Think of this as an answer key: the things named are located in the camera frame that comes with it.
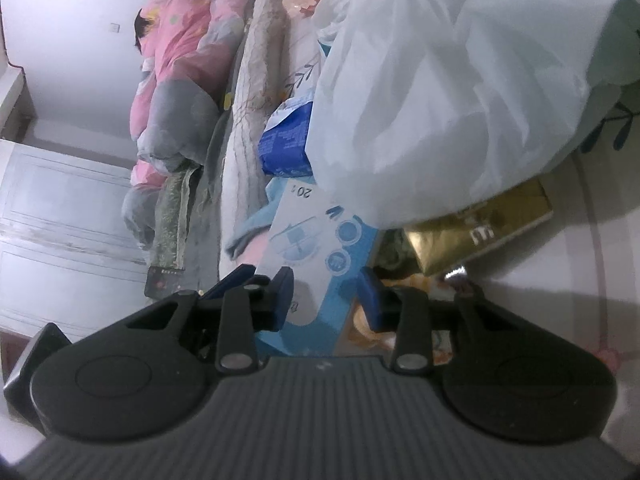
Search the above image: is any blue white pack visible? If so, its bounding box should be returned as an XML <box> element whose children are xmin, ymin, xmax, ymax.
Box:
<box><xmin>257</xmin><ymin>89</ymin><xmax>314</xmax><ymax>178</ymax></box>

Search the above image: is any orange patterned cloth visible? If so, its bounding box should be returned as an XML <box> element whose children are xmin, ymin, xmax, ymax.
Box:
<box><xmin>344</xmin><ymin>271</ymin><xmax>454</xmax><ymax>366</ymax></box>

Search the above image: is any green patterned cloth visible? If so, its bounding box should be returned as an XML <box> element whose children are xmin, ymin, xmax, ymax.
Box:
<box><xmin>372</xmin><ymin>229</ymin><xmax>421</xmax><ymax>280</ymax></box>

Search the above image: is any gold foil box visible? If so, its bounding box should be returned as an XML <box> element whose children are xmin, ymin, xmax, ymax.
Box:
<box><xmin>405</xmin><ymin>179</ymin><xmax>553</xmax><ymax>276</ymax></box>

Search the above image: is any dark remote device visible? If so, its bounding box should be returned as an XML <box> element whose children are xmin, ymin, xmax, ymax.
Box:
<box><xmin>144</xmin><ymin>266</ymin><xmax>183</xmax><ymax>300</ymax></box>

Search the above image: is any light blue white box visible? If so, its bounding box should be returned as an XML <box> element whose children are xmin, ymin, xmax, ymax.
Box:
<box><xmin>257</xmin><ymin>179</ymin><xmax>378</xmax><ymax>356</ymax></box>

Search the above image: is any plaid floral bed sheet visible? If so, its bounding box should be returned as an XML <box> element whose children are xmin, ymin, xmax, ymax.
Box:
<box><xmin>278</xmin><ymin>24</ymin><xmax>640</xmax><ymax>441</ymax></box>

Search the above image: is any white door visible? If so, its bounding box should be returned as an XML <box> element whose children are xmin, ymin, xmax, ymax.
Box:
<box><xmin>1</xmin><ymin>141</ymin><xmax>148</xmax><ymax>340</ymax></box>

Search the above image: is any cream folded blanket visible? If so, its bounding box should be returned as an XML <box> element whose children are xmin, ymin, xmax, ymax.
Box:
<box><xmin>220</xmin><ymin>0</ymin><xmax>286</xmax><ymax>261</ymax></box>

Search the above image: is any pale green plastic bag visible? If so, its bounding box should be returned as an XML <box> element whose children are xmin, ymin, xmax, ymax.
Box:
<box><xmin>306</xmin><ymin>0</ymin><xmax>639</xmax><ymax>229</ymax></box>

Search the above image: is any pink grey floral quilt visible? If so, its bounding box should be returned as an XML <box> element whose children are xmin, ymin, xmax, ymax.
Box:
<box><xmin>122</xmin><ymin>0</ymin><xmax>252</xmax><ymax>252</ymax></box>

